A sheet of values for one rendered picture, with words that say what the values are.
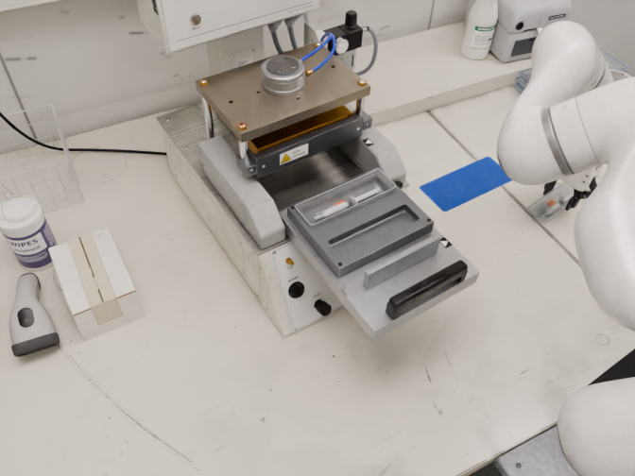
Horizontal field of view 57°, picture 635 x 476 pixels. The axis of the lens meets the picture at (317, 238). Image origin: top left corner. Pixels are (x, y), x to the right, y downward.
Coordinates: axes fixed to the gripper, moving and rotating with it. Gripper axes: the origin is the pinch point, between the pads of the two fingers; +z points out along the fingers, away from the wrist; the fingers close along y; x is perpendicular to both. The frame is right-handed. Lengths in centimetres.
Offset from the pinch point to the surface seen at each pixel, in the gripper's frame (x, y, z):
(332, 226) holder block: 62, 10, -21
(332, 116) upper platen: 48, 28, -28
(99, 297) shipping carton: 98, 33, -6
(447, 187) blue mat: 16.6, 19.8, 3.2
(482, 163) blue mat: 3.1, 20.4, 3.2
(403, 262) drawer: 58, -3, -21
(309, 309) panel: 67, 10, 0
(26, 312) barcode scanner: 110, 39, -4
